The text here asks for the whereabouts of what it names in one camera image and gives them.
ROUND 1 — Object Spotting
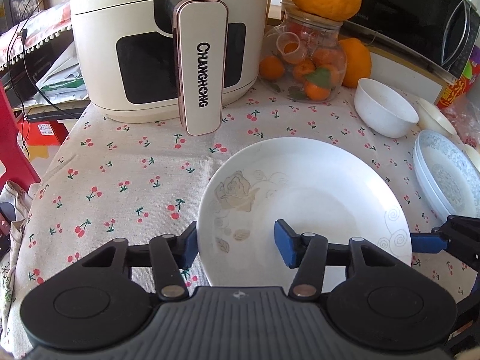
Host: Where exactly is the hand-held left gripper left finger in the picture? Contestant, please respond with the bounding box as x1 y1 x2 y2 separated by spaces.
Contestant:
80 222 198 301

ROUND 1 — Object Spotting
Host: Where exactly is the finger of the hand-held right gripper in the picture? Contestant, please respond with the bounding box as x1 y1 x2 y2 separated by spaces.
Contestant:
410 214 480 271

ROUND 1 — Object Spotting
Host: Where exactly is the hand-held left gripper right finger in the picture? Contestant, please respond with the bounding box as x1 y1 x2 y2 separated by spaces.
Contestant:
274 219 392 300

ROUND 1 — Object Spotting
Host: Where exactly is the white rose print plate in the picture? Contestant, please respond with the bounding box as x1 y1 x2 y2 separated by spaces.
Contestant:
196 137 412 289

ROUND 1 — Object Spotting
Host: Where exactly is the cream bowl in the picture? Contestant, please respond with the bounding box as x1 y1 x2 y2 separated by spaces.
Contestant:
415 97 459 137

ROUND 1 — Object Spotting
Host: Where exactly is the blue patterned plate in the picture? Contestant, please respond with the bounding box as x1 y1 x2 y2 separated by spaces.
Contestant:
414 129 480 218
412 139 463 221

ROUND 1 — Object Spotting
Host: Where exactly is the cherry print tablecloth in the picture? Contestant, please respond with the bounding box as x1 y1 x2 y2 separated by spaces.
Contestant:
0 77 480 360

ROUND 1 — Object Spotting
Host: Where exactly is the white speckled bowl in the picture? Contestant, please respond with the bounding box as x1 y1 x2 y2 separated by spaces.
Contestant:
354 78 419 138

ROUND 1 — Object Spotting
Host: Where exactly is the pile of small mandarins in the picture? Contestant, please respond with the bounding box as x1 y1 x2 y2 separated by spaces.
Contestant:
287 22 341 102

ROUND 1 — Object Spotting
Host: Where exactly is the red printed box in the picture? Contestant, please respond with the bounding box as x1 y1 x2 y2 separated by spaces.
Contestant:
437 45 480 110

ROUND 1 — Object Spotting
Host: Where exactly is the small mandarin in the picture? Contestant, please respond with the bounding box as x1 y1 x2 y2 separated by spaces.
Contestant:
259 55 286 81

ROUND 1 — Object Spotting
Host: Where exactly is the beige cloth bag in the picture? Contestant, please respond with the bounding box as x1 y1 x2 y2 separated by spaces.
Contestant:
0 180 42 267

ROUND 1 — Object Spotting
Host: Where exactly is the large orange citrus fruit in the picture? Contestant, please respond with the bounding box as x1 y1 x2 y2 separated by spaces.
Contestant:
339 37 372 89

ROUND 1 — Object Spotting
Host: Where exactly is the red plastic chair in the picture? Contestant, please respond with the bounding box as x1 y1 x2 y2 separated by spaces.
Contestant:
0 82 42 192

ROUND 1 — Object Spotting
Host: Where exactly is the stack of papers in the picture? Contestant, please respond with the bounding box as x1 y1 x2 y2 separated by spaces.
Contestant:
37 41 91 104

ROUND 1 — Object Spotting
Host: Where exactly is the glass jar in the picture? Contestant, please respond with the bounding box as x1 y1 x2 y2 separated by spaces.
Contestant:
262 7 347 103

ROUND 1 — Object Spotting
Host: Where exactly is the black microwave oven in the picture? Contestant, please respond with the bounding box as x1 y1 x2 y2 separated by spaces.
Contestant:
343 0 480 79

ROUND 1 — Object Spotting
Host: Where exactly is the white air fryer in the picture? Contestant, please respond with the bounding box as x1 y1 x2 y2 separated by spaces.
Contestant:
69 0 270 136

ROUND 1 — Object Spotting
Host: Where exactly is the lace trimmed cloth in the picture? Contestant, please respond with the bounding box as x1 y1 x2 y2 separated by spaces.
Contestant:
0 2 74 72

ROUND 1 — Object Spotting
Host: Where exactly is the black cable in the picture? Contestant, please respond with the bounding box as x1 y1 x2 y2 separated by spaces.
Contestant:
10 0 91 149

